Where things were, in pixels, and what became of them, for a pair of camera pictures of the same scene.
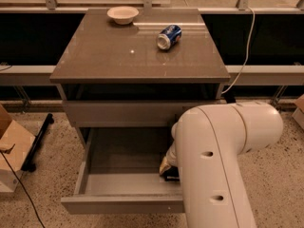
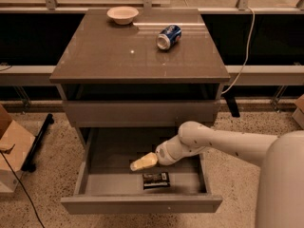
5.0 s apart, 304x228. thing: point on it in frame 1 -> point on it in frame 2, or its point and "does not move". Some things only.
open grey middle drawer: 117,170 does not move
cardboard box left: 12,134 does not move
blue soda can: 168,36 does not move
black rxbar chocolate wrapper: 172,176 -> 156,180
